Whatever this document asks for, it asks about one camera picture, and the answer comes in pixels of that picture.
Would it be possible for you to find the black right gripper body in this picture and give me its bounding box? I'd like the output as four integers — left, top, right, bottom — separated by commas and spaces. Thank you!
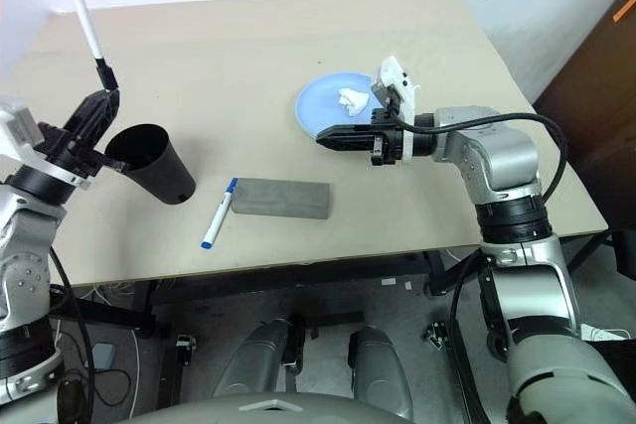
370, 106, 409, 166

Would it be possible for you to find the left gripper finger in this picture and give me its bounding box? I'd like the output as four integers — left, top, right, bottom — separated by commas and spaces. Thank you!
64, 89, 113, 141
74, 91, 122, 148

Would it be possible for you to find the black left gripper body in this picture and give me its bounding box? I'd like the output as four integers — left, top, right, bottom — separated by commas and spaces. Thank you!
37, 123, 128, 181

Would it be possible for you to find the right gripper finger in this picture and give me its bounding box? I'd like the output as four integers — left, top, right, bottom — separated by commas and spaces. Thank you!
317, 121, 377, 140
317, 138, 375, 153

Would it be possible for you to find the white tissue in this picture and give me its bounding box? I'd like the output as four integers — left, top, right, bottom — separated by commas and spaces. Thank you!
336, 87, 372, 117

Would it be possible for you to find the blue plate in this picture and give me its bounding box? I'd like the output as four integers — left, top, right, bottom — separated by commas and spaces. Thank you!
294, 71, 387, 140

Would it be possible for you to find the grey glasses case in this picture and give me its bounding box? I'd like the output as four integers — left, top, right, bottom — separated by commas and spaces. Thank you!
231, 177, 332, 220

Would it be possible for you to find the white marker with black cap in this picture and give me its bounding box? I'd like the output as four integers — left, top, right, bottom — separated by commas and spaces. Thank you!
62, 0, 119, 91

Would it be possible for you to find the black plastic cup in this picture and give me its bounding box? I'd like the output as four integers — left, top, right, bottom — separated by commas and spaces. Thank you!
105, 123, 196, 206

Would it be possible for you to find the white marker with blue cap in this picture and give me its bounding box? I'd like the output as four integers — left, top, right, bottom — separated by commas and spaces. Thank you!
200, 177, 239, 250

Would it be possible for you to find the brown wooden cabinet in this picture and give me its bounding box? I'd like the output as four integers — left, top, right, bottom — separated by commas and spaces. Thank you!
532, 0, 636, 187

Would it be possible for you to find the dark grey rounded shape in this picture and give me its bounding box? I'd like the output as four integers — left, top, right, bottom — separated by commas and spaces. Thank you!
347, 327, 413, 420
213, 317, 292, 398

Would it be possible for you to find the black floor stand bar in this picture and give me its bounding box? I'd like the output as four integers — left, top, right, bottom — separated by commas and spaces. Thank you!
424, 322, 478, 424
158, 332, 198, 410

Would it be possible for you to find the grey robot torso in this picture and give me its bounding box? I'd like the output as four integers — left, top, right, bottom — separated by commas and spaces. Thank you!
121, 391, 413, 424

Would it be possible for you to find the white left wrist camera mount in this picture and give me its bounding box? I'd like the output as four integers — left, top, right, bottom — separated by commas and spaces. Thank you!
0, 101, 90, 192

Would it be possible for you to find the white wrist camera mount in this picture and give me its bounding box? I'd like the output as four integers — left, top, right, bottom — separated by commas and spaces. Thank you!
0, 101, 90, 192
371, 55, 423, 163

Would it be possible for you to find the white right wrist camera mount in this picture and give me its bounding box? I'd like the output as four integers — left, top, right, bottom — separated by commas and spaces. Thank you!
371, 55, 423, 163

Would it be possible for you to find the black table frame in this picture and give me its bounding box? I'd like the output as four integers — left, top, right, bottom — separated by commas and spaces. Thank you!
49, 232, 612, 336

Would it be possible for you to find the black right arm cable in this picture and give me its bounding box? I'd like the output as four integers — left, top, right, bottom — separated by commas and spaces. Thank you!
395, 109, 569, 200

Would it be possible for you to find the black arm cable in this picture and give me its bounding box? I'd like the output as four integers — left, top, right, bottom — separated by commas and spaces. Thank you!
47, 247, 100, 424
395, 109, 569, 200

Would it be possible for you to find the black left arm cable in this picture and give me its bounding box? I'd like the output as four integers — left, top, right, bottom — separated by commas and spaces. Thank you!
47, 247, 100, 424

